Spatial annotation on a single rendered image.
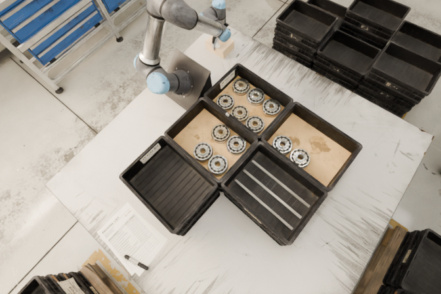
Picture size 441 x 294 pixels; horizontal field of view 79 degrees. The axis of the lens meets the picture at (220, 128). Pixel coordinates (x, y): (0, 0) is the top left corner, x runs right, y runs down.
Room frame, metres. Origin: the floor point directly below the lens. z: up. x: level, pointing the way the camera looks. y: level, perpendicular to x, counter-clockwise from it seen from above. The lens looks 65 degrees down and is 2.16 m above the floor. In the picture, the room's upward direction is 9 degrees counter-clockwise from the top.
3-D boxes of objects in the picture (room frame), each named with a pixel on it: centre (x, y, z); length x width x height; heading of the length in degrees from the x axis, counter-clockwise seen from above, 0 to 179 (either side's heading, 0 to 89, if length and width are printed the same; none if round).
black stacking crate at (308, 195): (0.24, -0.20, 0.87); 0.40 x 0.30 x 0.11; 40
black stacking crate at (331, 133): (0.44, -0.43, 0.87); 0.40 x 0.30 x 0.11; 40
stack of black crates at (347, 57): (1.30, -1.09, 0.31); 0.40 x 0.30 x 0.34; 43
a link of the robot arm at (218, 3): (1.30, -0.09, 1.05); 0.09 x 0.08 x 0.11; 124
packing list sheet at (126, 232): (0.15, 0.55, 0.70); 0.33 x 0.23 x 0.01; 43
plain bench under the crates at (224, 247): (0.48, -0.07, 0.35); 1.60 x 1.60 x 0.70; 43
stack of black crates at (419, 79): (1.01, -1.36, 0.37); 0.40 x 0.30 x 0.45; 43
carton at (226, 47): (1.32, -0.08, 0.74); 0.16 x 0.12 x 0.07; 43
